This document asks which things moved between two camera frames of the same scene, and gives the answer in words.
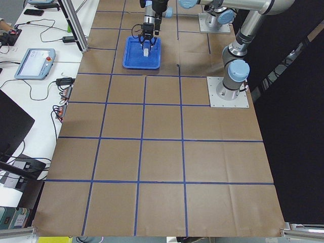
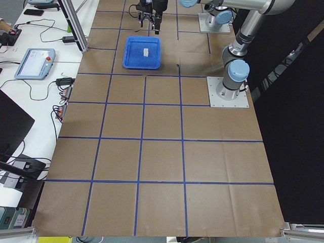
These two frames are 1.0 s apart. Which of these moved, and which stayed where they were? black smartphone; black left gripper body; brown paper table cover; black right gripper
Moved: black right gripper
Stayed: black smartphone; black left gripper body; brown paper table cover
